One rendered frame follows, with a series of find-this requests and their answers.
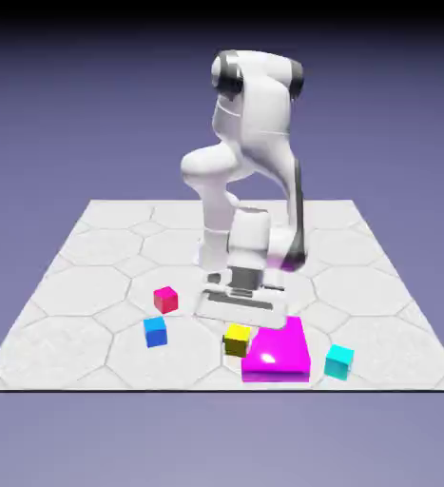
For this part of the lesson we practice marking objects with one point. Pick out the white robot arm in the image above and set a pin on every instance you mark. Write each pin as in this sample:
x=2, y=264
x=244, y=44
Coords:
x=259, y=114

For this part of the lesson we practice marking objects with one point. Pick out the small yellow cube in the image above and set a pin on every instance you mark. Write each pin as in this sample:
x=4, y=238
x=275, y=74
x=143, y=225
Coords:
x=237, y=341

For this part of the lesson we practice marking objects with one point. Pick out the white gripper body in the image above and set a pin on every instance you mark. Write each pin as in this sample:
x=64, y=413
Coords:
x=240, y=310

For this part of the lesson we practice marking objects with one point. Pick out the small blue cube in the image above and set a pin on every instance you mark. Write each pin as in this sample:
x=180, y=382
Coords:
x=155, y=331

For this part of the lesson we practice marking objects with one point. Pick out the large magenta box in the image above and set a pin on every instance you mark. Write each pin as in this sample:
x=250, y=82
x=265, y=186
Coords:
x=278, y=354

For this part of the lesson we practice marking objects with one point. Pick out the small cyan cube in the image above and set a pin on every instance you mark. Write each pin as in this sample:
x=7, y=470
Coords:
x=338, y=362

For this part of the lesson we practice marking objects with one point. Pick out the small red cube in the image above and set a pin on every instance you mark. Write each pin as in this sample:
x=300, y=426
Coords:
x=166, y=299

